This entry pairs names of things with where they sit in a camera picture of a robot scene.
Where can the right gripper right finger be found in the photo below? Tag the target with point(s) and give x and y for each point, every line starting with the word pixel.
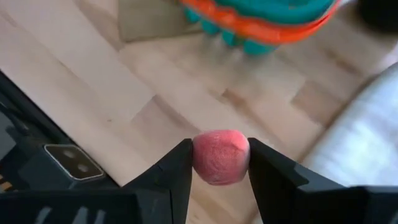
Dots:
pixel 280 193

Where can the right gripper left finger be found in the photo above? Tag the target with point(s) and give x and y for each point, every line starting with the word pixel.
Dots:
pixel 177 174

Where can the pink toy peach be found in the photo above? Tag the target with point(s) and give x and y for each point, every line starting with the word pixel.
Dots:
pixel 220 157

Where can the white plaid towel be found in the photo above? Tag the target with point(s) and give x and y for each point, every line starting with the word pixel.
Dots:
pixel 357 133

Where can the tan folded cloth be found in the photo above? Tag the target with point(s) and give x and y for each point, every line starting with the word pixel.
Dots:
pixel 149 18

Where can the green basket with orange rim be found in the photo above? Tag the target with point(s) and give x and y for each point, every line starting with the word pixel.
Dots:
pixel 273 9

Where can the silver-edged table camera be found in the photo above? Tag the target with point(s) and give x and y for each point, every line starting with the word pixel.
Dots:
pixel 74 161

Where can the black aluminium table frame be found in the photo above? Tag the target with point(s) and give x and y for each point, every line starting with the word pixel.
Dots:
pixel 28 113

